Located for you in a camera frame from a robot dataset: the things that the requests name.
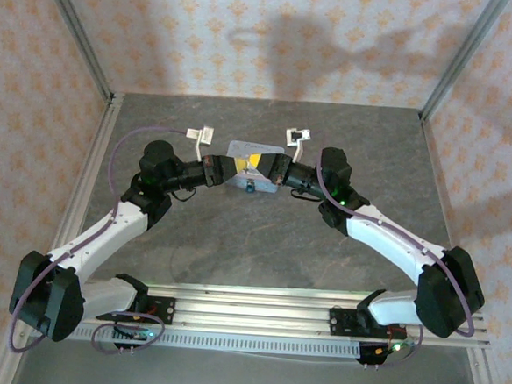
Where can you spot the cartoon print tin box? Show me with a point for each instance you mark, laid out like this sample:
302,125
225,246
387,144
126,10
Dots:
254,148

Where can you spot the small blue padlock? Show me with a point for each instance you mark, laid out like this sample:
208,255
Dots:
250,187

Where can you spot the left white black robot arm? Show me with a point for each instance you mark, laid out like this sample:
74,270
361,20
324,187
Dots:
103,238

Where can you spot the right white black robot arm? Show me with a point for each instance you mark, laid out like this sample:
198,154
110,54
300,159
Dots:
393,245

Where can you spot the small green circuit board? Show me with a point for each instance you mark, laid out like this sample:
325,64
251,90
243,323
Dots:
399,346
141,335

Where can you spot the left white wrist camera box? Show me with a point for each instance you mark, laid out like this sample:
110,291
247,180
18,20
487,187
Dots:
205,135

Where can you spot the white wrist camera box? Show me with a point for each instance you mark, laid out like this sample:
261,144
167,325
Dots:
205,135
298,135

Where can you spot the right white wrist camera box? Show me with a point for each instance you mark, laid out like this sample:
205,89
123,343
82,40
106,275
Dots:
298,135

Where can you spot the aluminium table side rail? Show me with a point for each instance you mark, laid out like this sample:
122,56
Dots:
440,192
101,137

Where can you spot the aluminium mounting rail beam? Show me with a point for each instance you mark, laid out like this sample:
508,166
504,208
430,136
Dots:
252,308

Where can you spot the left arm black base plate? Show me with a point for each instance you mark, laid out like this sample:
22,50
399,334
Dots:
164,311

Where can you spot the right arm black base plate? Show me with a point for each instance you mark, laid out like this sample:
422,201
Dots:
341,323

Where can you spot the aluminium frame post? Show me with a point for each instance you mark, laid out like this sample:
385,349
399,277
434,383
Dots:
77,30
463,57

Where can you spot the black controller bracket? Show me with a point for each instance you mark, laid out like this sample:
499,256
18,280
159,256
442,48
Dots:
123,346
369,356

